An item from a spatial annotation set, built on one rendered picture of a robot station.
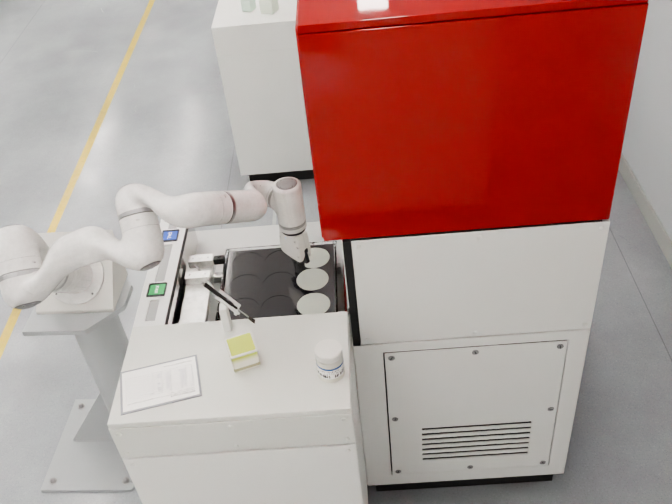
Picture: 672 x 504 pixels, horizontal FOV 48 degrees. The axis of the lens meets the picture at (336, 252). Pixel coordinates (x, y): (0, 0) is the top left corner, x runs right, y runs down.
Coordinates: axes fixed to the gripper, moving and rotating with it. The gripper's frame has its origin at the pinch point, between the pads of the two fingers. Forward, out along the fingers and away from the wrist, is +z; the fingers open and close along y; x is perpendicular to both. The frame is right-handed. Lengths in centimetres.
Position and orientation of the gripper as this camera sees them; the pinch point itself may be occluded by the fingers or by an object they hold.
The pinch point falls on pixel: (299, 265)
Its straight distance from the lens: 239.2
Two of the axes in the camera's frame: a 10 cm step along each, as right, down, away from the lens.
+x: 7.4, -4.8, 4.7
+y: 6.7, 4.4, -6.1
